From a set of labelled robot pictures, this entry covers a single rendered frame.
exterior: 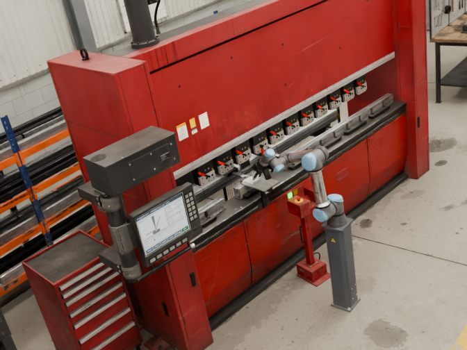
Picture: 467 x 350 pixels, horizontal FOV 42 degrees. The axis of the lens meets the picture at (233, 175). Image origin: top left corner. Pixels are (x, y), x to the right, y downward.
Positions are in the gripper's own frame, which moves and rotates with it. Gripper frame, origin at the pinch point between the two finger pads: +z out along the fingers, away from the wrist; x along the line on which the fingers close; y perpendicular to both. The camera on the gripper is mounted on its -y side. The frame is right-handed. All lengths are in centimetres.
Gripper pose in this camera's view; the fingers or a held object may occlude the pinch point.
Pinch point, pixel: (256, 178)
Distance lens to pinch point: 480.7
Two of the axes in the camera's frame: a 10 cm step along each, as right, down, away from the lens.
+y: -5.9, -7.6, 2.8
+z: -3.0, 5.3, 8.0
